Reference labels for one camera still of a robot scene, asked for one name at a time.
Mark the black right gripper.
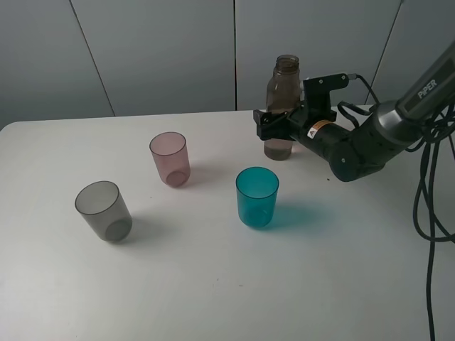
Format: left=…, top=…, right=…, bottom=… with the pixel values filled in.
left=252, top=104, right=350, bottom=158

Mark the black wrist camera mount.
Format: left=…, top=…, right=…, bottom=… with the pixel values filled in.
left=303, top=73, right=349, bottom=112

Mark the black cable bundle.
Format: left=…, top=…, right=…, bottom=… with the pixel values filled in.
left=336, top=72, right=455, bottom=341

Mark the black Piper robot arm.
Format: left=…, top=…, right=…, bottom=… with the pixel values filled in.
left=253, top=45, right=454, bottom=182

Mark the teal translucent cup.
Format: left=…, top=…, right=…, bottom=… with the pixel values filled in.
left=235, top=166, right=279, bottom=229

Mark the brown translucent water bottle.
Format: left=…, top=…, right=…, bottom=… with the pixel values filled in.
left=264, top=55, right=301, bottom=161

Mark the grey translucent cup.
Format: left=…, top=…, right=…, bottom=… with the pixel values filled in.
left=75, top=180, right=133, bottom=242

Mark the pink translucent cup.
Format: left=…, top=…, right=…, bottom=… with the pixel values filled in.
left=149, top=131, right=191, bottom=188

